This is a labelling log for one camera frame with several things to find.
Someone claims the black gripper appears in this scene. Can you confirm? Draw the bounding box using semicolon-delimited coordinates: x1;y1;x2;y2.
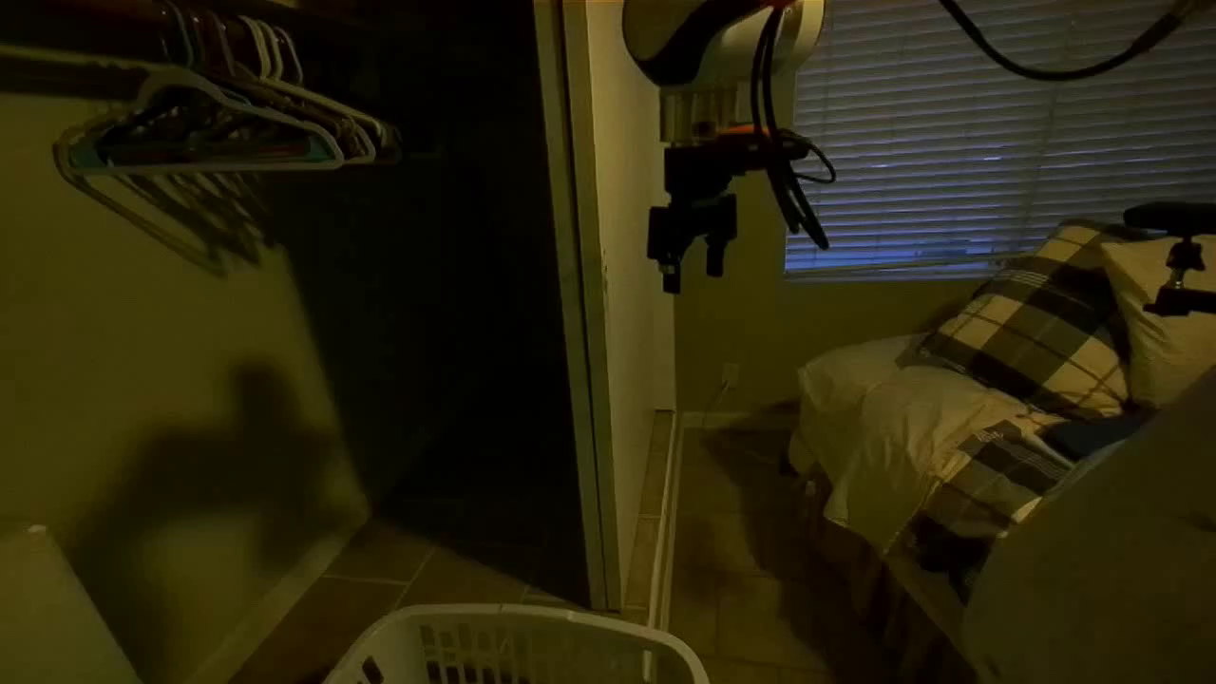
645;130;811;297

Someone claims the bed with white sheet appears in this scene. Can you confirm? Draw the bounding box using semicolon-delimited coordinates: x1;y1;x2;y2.
786;329;1079;549

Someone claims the horizontal window blind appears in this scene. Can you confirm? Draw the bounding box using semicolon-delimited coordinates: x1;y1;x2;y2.
778;0;1216;283

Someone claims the white plastic clothes hanger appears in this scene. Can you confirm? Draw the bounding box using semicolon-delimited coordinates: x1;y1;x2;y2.
231;12;388;165
258;17;405;165

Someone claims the plaid throw pillow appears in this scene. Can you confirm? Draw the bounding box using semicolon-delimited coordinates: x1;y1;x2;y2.
898;217;1141;420

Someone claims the plaid blanket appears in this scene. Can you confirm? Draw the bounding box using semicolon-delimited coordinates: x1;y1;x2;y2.
906;418;1079;549

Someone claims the white plastic laundry basket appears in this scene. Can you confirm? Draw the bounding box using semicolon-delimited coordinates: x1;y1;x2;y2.
320;600;715;684

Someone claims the plain white pillow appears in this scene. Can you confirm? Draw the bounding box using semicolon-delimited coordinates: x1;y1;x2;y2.
1094;230;1216;411

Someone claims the teal plastic clothes hanger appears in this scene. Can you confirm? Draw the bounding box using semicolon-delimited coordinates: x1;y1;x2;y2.
48;62;355;182

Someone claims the dark closet rod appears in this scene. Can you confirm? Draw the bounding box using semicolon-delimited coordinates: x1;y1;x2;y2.
0;43;176;106

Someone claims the white closet door frame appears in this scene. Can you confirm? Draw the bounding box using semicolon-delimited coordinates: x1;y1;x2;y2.
529;0;686;628

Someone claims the long black arm cable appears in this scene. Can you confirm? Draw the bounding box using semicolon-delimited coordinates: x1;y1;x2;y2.
933;0;1216;87

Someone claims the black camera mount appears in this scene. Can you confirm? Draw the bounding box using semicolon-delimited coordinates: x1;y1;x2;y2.
1118;197;1216;324

